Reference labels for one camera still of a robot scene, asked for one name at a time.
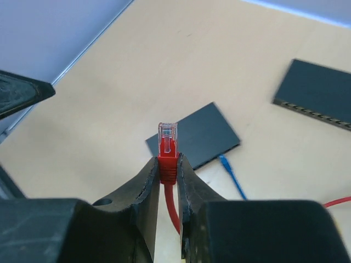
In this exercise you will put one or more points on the black network switch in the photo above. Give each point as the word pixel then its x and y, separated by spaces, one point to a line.
pixel 204 135
pixel 316 91

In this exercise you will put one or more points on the aluminium left rail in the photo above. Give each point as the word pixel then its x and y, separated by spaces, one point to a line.
pixel 44 39

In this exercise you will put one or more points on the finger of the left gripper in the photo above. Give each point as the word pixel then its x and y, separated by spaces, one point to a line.
pixel 19 92

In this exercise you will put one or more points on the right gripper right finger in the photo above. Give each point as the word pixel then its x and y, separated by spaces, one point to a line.
pixel 214 229

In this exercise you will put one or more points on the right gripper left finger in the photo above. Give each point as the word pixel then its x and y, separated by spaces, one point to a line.
pixel 120 227

